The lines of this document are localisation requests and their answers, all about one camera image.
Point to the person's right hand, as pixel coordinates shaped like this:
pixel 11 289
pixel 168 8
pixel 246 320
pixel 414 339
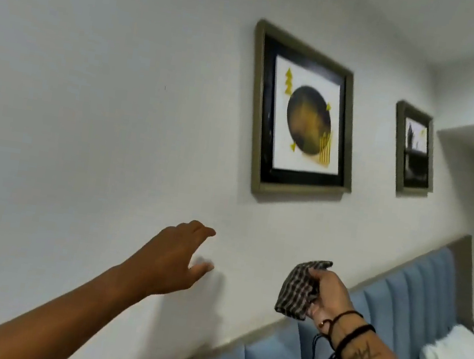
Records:
pixel 332 298

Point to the person's left hand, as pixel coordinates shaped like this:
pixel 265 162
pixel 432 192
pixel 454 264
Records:
pixel 166 257

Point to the person's right thumb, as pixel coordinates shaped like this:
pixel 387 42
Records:
pixel 316 275

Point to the person's left thumb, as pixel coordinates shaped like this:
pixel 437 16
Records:
pixel 200 272

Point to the checked brown cleaning cloth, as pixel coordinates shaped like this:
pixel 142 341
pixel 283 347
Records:
pixel 298 289

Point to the person's left forearm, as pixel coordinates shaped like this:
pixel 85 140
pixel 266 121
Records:
pixel 54 318

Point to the blue padded headboard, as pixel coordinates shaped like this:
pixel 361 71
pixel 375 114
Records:
pixel 394 309

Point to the small framed dark picture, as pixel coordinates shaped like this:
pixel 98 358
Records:
pixel 414 151

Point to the large framed round-motif picture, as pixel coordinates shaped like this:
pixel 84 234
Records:
pixel 303 116

